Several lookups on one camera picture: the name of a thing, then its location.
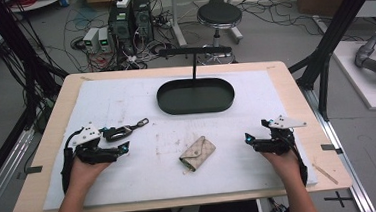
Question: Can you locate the thin wooden stick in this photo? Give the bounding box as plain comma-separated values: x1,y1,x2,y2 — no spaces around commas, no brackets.
311,161,340,187

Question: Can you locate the person's right hand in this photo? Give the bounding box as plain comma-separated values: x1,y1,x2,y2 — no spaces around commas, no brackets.
260,147,305,189

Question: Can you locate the white foam mat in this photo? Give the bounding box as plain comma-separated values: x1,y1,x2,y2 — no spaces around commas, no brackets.
33,64,319,212

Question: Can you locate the white power supply unit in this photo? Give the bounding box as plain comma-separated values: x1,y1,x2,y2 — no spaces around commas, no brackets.
81,27,102,54
96,26,112,54

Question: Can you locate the black tape strip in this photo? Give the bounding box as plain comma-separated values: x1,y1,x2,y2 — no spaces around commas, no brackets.
320,142,344,156
15,165,45,181

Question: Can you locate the black computer tower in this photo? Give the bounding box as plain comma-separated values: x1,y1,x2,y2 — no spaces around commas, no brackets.
131,0,155,44
106,2,137,57

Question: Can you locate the black metal frame post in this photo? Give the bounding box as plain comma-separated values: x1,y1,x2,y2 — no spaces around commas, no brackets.
283,0,376,124

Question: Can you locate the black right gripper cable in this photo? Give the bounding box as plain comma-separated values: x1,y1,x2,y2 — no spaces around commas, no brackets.
284,127,310,188

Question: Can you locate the beige patterned key pouch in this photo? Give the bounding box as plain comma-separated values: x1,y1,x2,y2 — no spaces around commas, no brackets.
177,134,219,174

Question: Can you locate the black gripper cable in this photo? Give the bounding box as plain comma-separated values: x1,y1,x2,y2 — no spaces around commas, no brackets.
57,126,90,195
284,127,310,188

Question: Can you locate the aluminium rail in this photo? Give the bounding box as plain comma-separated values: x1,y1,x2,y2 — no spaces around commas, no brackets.
299,81,376,212
0,126,42,212

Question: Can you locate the small white box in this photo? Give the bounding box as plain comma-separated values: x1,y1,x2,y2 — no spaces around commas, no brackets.
115,0,134,10

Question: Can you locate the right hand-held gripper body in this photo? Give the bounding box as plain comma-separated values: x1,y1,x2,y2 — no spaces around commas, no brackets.
252,112,311,158

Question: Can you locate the black oval tray with hanger stand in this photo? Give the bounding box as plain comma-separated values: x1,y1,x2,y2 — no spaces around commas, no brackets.
152,44,238,118

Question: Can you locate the black round stool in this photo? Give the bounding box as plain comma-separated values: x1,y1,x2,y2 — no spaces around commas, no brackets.
195,0,246,49

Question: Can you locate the white platform board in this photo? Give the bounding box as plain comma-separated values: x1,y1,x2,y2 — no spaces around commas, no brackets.
331,38,376,115

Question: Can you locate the black tape cross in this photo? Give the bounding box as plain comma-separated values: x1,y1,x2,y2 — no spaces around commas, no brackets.
323,189,354,210

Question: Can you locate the black cable bundle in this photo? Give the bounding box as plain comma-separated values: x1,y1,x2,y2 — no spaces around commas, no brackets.
0,0,73,133

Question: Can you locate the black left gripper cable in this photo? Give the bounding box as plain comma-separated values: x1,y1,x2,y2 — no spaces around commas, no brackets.
57,126,90,195

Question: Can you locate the person's left hand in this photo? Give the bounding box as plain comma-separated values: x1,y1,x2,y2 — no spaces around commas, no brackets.
66,152,115,196

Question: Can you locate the white metal table leg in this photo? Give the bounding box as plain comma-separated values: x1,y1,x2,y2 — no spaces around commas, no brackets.
168,0,189,49

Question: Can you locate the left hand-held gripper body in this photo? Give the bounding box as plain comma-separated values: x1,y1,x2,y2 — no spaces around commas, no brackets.
71,121,123,167

